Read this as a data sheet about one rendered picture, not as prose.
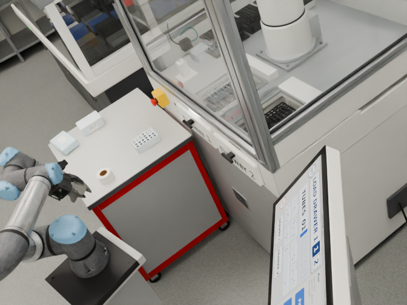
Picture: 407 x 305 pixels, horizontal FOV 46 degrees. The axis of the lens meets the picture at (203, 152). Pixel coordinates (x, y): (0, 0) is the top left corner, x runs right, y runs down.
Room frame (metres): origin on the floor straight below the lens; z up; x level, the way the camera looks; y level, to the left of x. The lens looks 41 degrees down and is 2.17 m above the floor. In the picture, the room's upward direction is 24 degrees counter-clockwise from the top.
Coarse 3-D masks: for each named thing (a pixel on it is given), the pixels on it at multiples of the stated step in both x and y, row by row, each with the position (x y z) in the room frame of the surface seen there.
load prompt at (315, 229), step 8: (312, 184) 0.88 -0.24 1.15; (312, 192) 0.85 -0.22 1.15; (312, 200) 0.83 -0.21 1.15; (312, 208) 0.80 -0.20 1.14; (320, 208) 0.77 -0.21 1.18; (312, 216) 0.78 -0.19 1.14; (320, 216) 0.75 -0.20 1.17; (312, 224) 0.76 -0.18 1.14; (320, 224) 0.72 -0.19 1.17; (312, 232) 0.73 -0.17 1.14; (320, 232) 0.70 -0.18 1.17; (312, 240) 0.71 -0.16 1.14; (320, 240) 0.68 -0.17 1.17; (312, 248) 0.69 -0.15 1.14; (320, 248) 0.66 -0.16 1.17; (312, 256) 0.67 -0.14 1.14; (320, 256) 0.64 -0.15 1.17; (312, 264) 0.65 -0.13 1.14; (320, 264) 0.62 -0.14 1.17; (312, 272) 0.63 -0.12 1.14
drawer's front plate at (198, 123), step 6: (180, 108) 1.78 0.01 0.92; (186, 108) 1.76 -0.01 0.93; (180, 114) 1.82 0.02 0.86; (186, 114) 1.75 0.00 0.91; (192, 114) 1.70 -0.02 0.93; (186, 120) 1.78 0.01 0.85; (198, 120) 1.64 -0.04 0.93; (198, 126) 1.66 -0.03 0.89; (204, 126) 1.59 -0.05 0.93; (198, 132) 1.69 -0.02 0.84; (204, 132) 1.61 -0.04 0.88; (210, 132) 1.55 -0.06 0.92; (204, 138) 1.64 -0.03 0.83; (210, 138) 1.57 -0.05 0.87; (216, 144) 1.55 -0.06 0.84
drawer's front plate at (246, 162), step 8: (216, 136) 1.50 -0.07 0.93; (224, 144) 1.44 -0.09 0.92; (240, 152) 1.35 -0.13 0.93; (240, 160) 1.34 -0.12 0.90; (248, 160) 1.29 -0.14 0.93; (240, 168) 1.37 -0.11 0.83; (248, 168) 1.30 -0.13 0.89; (256, 168) 1.25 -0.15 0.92; (248, 176) 1.33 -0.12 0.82; (256, 176) 1.25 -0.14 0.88
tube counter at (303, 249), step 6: (306, 216) 0.80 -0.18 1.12; (300, 222) 0.81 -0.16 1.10; (306, 222) 0.79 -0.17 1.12; (300, 228) 0.79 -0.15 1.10; (306, 228) 0.77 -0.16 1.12; (300, 234) 0.78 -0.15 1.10; (306, 234) 0.75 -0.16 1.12; (300, 240) 0.76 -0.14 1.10; (306, 240) 0.73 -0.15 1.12; (300, 246) 0.74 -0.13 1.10; (306, 246) 0.72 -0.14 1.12; (300, 252) 0.72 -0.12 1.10; (306, 252) 0.70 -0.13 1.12; (300, 258) 0.71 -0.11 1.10; (306, 258) 0.69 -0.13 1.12; (300, 264) 0.69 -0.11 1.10; (306, 264) 0.67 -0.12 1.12; (300, 270) 0.68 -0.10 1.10; (306, 270) 0.66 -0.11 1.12; (300, 276) 0.66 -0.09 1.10; (306, 276) 0.64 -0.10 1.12; (300, 282) 0.65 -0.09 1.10
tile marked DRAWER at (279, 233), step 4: (280, 216) 0.93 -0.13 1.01; (276, 220) 0.94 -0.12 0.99; (280, 220) 0.92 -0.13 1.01; (276, 224) 0.93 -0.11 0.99; (280, 224) 0.90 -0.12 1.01; (276, 228) 0.91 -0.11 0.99; (280, 228) 0.89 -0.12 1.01; (276, 232) 0.90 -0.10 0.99; (280, 232) 0.87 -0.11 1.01; (276, 236) 0.88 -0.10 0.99; (280, 236) 0.86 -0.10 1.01; (276, 240) 0.87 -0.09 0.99; (280, 240) 0.85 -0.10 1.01; (276, 244) 0.85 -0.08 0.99
